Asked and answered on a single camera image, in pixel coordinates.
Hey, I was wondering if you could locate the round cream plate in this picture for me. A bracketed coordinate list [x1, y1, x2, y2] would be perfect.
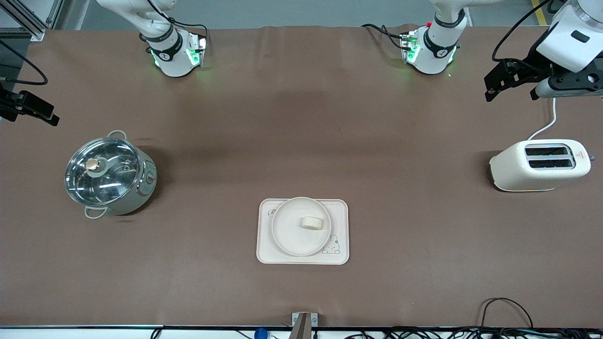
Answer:
[272, 197, 332, 257]

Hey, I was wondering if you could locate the metal connector plate green light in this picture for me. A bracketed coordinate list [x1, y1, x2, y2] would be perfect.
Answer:
[186, 35, 208, 67]
[400, 31, 421, 64]

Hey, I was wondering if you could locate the cream rabbit print tray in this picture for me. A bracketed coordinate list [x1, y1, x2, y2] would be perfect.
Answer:
[256, 198, 350, 265]

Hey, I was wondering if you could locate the glass pot lid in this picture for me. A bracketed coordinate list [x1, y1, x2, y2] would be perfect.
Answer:
[65, 137, 142, 206]

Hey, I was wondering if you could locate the cream two-slot toaster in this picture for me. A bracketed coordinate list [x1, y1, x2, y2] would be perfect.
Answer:
[489, 139, 595, 192]

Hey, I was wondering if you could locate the steel pot with glass lid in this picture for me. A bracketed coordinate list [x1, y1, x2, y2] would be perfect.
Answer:
[66, 130, 158, 219]

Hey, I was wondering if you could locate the brown table cover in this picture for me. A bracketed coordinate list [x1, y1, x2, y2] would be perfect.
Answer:
[0, 26, 603, 328]

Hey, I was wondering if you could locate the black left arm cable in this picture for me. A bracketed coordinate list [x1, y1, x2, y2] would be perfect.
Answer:
[492, 0, 566, 62]

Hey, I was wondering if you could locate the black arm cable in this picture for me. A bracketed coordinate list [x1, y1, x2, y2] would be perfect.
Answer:
[492, 0, 566, 62]
[0, 39, 49, 86]

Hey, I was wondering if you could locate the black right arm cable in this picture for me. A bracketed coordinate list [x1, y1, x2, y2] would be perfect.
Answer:
[0, 39, 49, 86]

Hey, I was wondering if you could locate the white toaster power cable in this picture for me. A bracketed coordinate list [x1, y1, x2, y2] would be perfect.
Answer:
[527, 97, 557, 141]

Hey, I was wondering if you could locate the aluminium frame profile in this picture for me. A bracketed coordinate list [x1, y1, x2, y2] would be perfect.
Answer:
[0, 0, 64, 42]

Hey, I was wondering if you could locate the black base cable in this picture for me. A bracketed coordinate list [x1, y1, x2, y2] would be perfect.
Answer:
[360, 24, 406, 50]
[167, 16, 210, 48]

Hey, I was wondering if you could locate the black looped cable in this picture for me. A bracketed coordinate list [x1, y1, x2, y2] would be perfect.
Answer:
[481, 298, 534, 330]

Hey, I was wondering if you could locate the metal bracket with post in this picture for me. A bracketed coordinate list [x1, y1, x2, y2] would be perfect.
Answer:
[290, 312, 318, 339]

